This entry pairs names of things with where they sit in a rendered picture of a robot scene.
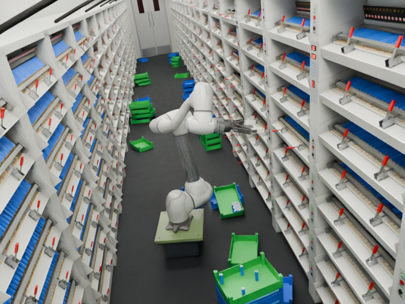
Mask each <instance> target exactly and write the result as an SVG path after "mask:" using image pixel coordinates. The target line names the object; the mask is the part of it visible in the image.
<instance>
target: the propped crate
mask: <svg viewBox="0 0 405 304"><path fill-rule="evenodd" d="M214 193H215V197H216V201H217V204H218V209H219V213H220V216H221V219H223V218H229V217H235V216H238V215H243V210H244V209H243V207H242V203H241V201H240V198H239V194H238V191H237V188H236V184H235V182H234V183H233V185H227V186H221V187H215V186H214ZM237 201H238V202H239V203H240V206H241V212H235V213H234V212H233V210H232V204H233V202H237Z"/></svg>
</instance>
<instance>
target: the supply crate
mask: <svg viewBox="0 0 405 304"><path fill-rule="evenodd" d="M240 265H243V272H244V275H243V276H241V275H240ZM255 270H258V272H259V281H256V278H255ZM220 273H222V275H223V280H224V284H221V283H220V278H219V274H220ZM213 274H214V278H215V283H216V285H217V286H218V288H219V290H220V292H221V294H222V295H223V297H224V299H225V301H226V303H227V304H245V303H247V302H250V301H252V300H254V299H257V298H259V297H261V296H264V295H266V294H268V293H271V292H273V291H275V290H277V289H280V288H282V287H283V275H282V274H281V273H280V274H278V273H277V272H276V270H275V269H274V268H273V266H272V265H271V264H270V263H269V262H268V260H267V259H266V258H265V254H264V253H263V252H260V256H258V257H256V258H254V259H251V260H249V261H246V262H243V263H241V264H238V265H235V266H234V267H231V268H228V269H226V270H223V271H220V272H218V271H217V270H214V271H213ZM242 287H244V288H245V295H243V296H242V290H241V288H242Z"/></svg>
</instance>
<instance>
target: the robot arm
mask: <svg viewBox="0 0 405 304"><path fill-rule="evenodd" d="M212 106H213V93H212V88H211V86H210V85H209V84H208V83H203V82H198V83H197V84H196V85H195V87H194V89H193V92H192V93H191V94H190V96H189V98H188V99H187V100H186V101H185V102H184V103H183V105H182V106H181V107H180V109H177V110H173V111H170V112H168V113H166V114H164V115H162V116H159V117H158V118H156V119H153V120H152V121H151V122H150V123H149V128H150V130H151V131H152V132H153V133H155V134H158V135H162V134H165V133H168V132H170V131H171V132H172V134H173V135H174V136H175V139H176V141H177V146H178V150H179V153H180V157H181V161H182V164H183V168H184V172H185V175H186V179H187V181H186V183H185V191H184V192H183V191H181V190H173V191H171V192H170V193H169V194H168V196H167V198H166V210H167V214H168V218H169V222H168V225H167V226H166V227H165V229H166V230H174V233H177V232H178V231H179V230H184V231H188V230H189V226H190V223H191V221H192V218H193V215H192V214H191V215H189V214H190V212H191V211H192V210H193V209H195V208H198V207H200V206H201V205H203V204H204V203H206V202H207V201H209V200H210V198H211V197H212V195H213V188H212V186H211V185H210V184H209V183H208V182H205V181H204V179H202V178H201V177H200V176H199V173H198V168H197V166H196V162H195V157H194V154H193V149H192V145H191V142H190V138H189V134H188V132H190V133H194V134H198V135H208V134H211V133H214V134H215V133H218V134H219V133H221V134H222V133H223V132H224V133H229V132H230V130H233V132H238V133H244V134H248V135H251V134H252V133H263V128H246V127H242V126H241V125H242V124H244V125H256V120H245V119H244V118H243V119H235V120H229V119H223V118H212ZM191 107H193V108H194V113H193V116H192V114H191V112H190V111H189V110H190V108H191Z"/></svg>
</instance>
